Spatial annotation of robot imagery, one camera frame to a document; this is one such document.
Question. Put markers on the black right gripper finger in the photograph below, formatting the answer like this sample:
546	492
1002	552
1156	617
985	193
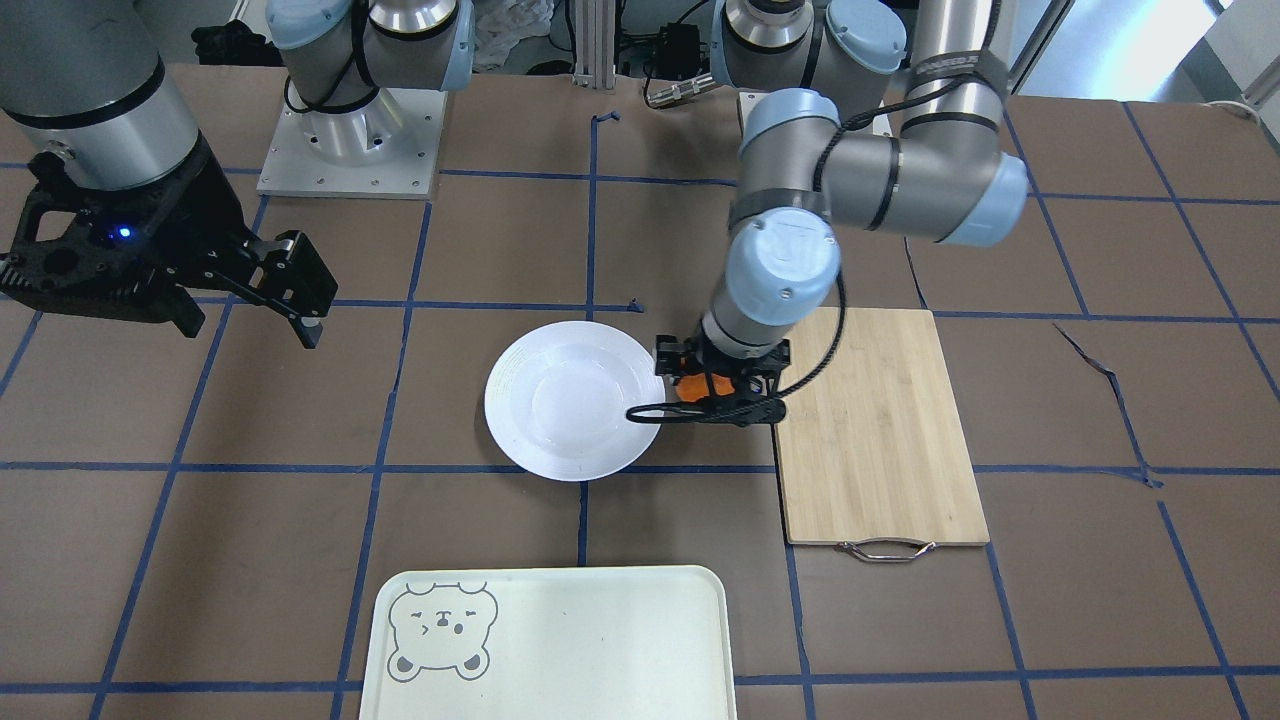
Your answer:
287	275

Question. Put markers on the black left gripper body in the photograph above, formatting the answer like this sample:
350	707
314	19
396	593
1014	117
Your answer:
667	352

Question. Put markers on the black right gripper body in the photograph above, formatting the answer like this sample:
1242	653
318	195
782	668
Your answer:
203	205

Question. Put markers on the orange fruit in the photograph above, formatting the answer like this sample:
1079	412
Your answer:
694	388

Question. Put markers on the white round plate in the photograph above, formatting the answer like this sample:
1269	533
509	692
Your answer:
556	400

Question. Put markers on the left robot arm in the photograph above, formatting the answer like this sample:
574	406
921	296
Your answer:
862	122

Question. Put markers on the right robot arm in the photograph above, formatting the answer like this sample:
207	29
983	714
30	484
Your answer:
86	74

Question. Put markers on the cream bear tray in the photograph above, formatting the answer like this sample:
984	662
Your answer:
649	642

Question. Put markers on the bamboo cutting board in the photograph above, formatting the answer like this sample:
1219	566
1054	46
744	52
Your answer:
872	454

